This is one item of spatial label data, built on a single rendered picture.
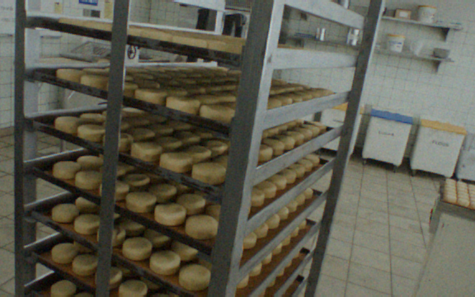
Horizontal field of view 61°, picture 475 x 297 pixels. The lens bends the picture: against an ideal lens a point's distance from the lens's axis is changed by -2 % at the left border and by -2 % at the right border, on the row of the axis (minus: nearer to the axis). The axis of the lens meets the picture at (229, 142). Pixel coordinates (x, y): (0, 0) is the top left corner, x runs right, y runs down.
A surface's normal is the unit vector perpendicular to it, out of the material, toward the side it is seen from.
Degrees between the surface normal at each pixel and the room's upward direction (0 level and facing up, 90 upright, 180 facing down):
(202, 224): 0
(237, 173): 90
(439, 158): 94
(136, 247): 0
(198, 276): 0
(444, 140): 91
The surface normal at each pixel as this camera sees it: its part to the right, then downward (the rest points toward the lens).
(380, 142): -0.40, 0.19
